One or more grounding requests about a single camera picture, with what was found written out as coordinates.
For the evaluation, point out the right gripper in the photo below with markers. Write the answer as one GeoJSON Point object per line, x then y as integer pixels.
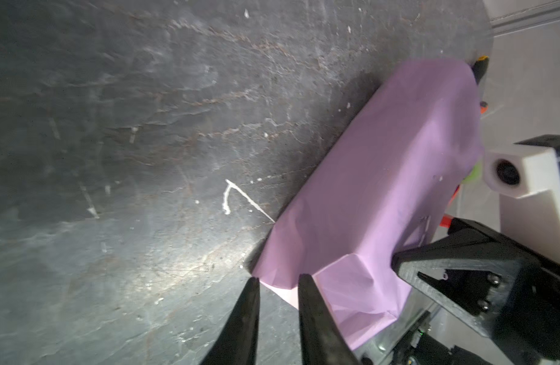
{"type": "Point", "coordinates": [500, 289]}

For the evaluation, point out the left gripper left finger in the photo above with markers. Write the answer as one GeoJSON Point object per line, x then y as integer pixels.
{"type": "Point", "coordinates": [237, 342]}

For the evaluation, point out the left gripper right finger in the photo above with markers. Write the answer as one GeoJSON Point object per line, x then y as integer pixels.
{"type": "Point", "coordinates": [321, 340]}

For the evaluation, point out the pink wrapping paper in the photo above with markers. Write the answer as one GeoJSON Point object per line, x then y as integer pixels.
{"type": "Point", "coordinates": [384, 186]}

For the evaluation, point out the red tape dispenser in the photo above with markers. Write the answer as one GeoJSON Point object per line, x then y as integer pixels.
{"type": "Point", "coordinates": [474, 175]}

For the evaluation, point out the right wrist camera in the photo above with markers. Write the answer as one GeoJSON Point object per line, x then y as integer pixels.
{"type": "Point", "coordinates": [526, 175]}

